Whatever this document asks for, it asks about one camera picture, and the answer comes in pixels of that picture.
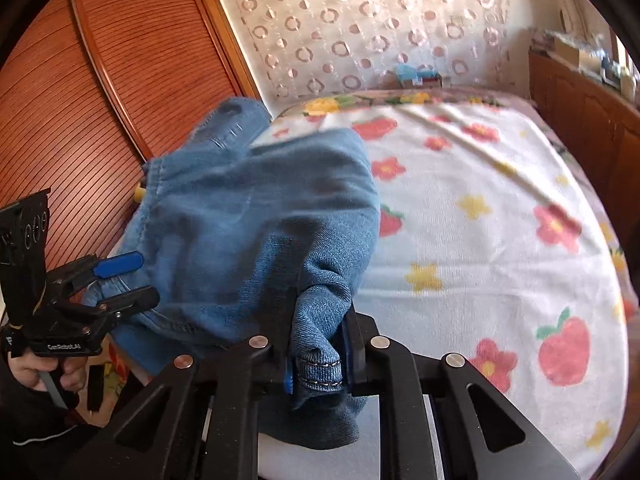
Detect long wooden cabinet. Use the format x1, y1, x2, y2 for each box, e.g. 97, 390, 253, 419
527, 42, 640, 241

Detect plain cardboard box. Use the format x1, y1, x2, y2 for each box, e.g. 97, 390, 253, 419
555, 40, 588, 63

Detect white strawberry print sheet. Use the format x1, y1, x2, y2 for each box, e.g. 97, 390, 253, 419
257, 102, 628, 480

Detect person's left hand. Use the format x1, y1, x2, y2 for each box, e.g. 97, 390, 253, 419
7, 352, 89, 409

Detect cardboard box with blue packets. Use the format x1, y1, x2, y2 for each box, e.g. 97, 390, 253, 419
392, 64, 443, 88

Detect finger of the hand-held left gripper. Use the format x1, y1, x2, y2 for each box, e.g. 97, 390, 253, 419
62, 285, 161, 332
47, 252, 146, 293

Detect wooden louvred wardrobe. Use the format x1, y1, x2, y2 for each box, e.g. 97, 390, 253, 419
0, 0, 273, 306

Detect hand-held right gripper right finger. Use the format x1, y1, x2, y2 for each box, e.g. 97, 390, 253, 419
341, 301, 581, 480

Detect sheer circle pattern curtain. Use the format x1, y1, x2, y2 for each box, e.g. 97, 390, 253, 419
215, 0, 516, 103

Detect person's left forearm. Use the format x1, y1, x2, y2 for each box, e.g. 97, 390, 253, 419
0, 375, 103, 480

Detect floral plush blanket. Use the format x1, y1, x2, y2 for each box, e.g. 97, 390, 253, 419
95, 87, 640, 401

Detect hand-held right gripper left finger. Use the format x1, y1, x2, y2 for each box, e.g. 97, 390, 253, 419
75, 290, 297, 480

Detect blue denim pants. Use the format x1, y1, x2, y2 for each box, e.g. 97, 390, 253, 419
82, 97, 383, 451

